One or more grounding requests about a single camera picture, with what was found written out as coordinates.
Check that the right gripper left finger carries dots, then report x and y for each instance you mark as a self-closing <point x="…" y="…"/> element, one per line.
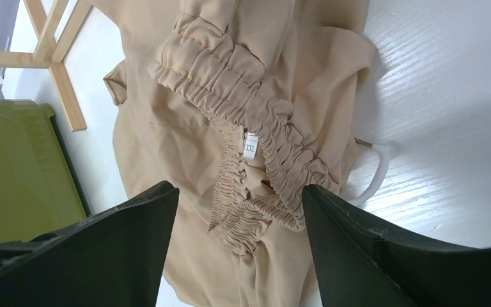
<point x="114" y="258"/>

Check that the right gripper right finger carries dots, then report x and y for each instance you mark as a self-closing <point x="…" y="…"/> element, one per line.
<point x="363" y="260"/>

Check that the olive green plastic basket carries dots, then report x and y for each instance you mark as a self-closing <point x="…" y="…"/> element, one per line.
<point x="37" y="191"/>

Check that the beige shorts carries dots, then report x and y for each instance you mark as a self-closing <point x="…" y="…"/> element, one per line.
<point x="239" y="104"/>

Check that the white plastic hanger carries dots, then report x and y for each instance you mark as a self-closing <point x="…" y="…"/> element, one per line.
<point x="379" y="176"/>

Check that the wooden clothes rack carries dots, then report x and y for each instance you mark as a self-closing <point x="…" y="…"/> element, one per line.
<point x="50" y="53"/>

